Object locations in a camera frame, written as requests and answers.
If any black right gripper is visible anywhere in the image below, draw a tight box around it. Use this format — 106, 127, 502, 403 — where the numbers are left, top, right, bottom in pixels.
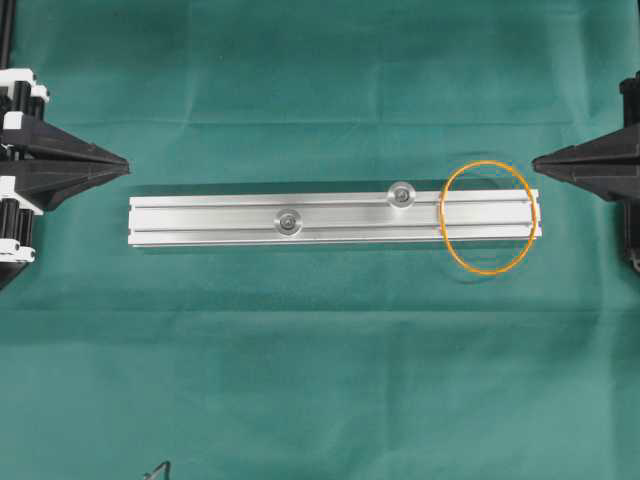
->
532, 71, 640, 201

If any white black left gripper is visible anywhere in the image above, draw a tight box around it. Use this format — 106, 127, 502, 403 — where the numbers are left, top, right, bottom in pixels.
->
1, 68, 130, 262

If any orange rubber band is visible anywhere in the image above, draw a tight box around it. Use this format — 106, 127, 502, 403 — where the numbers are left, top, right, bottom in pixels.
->
438, 160, 539, 277

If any right metal pulley shaft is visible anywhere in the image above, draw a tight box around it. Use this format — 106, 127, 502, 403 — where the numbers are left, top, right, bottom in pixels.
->
386, 181, 416, 209

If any metal pulley shaft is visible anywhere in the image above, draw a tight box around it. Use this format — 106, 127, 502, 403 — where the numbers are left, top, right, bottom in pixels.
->
274, 208, 303, 236
386, 181, 416, 209

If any left metal pulley shaft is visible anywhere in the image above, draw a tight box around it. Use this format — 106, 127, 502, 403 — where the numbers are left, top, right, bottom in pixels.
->
274, 208, 303, 236

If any green table cloth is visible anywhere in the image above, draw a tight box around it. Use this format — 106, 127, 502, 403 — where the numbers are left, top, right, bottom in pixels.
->
1, 1, 639, 479

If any black right base bracket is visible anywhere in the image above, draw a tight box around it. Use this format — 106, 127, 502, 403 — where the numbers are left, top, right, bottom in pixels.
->
623, 197, 640, 273

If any aluminium extrusion rail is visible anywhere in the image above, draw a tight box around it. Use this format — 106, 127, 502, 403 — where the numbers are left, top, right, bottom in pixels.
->
128, 190, 531, 247

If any black frame bar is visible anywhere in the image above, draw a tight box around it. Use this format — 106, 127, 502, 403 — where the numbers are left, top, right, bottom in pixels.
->
0, 0, 16, 70

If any thin black wire bracket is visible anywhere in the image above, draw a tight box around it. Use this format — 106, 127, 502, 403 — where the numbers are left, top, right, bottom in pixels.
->
142, 460, 171, 480

